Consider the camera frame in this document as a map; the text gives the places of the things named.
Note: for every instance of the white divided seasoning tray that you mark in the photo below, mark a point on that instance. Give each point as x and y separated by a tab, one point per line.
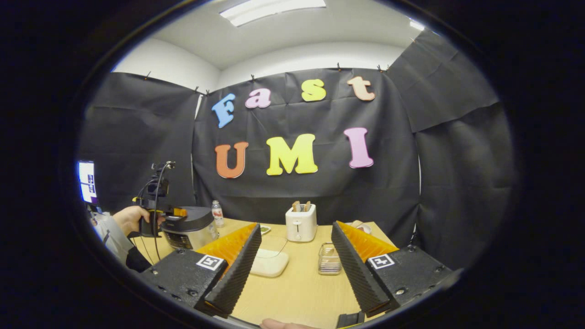
265	230

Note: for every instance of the black backdrop cloth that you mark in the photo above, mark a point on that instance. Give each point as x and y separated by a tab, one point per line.
457	183

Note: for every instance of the large ceiling light panel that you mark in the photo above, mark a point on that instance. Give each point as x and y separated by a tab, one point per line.
274	10

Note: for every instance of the small plastic bottle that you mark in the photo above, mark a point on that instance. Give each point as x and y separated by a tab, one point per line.
218	214

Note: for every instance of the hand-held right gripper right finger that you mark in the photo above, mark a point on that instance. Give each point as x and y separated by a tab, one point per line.
356	276

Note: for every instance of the small ceiling light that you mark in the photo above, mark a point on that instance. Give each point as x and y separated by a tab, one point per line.
417	25

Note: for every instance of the computer monitor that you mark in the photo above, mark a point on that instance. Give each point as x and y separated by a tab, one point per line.
87	183

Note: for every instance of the white toaster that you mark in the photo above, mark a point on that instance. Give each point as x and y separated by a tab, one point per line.
300	226

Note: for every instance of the toasted bread slice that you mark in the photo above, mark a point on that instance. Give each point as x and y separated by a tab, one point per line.
296	206
307	206

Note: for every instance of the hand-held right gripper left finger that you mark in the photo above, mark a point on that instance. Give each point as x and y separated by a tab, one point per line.
235	276

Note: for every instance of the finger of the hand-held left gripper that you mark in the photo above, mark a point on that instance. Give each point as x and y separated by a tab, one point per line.
176	212

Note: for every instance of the black silver rice cooker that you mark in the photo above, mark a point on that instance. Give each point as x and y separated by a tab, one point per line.
192	230

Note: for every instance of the white round plate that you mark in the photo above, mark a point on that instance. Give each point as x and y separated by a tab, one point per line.
363	228

